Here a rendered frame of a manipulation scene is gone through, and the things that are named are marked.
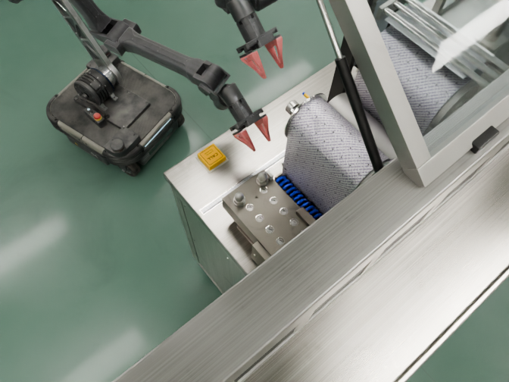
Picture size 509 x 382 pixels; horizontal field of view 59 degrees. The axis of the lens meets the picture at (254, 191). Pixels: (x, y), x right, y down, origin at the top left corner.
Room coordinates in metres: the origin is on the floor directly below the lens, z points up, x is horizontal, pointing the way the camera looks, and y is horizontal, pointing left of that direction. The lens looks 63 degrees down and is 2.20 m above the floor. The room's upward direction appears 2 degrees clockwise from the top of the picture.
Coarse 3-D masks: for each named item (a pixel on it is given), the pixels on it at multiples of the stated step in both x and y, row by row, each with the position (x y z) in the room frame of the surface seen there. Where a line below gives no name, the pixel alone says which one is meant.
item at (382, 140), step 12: (336, 96) 0.80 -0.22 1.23; (336, 108) 0.76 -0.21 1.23; (348, 108) 0.76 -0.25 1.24; (348, 120) 0.73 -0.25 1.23; (372, 120) 0.73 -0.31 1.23; (360, 132) 0.69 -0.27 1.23; (372, 132) 0.69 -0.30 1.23; (384, 132) 0.69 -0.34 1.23; (384, 144) 0.65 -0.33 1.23; (396, 156) 0.61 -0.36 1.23
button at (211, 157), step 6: (204, 150) 0.81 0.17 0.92; (210, 150) 0.81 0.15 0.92; (216, 150) 0.81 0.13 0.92; (198, 156) 0.79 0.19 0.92; (204, 156) 0.78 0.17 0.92; (210, 156) 0.78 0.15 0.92; (216, 156) 0.79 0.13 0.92; (222, 156) 0.79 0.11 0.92; (204, 162) 0.76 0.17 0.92; (210, 162) 0.76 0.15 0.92; (216, 162) 0.76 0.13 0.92; (210, 168) 0.74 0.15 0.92
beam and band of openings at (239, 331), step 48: (480, 144) 0.36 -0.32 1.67; (384, 192) 0.29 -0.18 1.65; (432, 192) 0.29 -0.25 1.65; (336, 240) 0.21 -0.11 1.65; (384, 240) 0.22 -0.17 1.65; (240, 288) 0.15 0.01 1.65; (288, 288) 0.15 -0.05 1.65; (336, 288) 0.16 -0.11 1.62; (192, 336) 0.09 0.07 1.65; (240, 336) 0.09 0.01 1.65; (288, 336) 0.12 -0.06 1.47
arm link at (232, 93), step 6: (228, 84) 0.88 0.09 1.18; (234, 84) 0.88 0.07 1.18; (222, 90) 0.86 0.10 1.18; (228, 90) 0.85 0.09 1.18; (234, 90) 0.86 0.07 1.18; (222, 96) 0.85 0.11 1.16; (228, 96) 0.84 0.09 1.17; (234, 96) 0.84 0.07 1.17; (240, 96) 0.85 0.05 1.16; (228, 102) 0.83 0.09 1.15; (234, 102) 0.84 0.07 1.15; (240, 102) 0.84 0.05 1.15
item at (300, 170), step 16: (288, 144) 0.67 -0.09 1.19; (288, 160) 0.66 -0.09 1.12; (304, 160) 0.62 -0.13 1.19; (288, 176) 0.66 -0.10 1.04; (304, 176) 0.61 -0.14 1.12; (320, 176) 0.57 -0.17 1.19; (304, 192) 0.60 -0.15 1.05; (320, 192) 0.56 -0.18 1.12; (336, 192) 0.53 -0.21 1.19; (320, 208) 0.55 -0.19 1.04
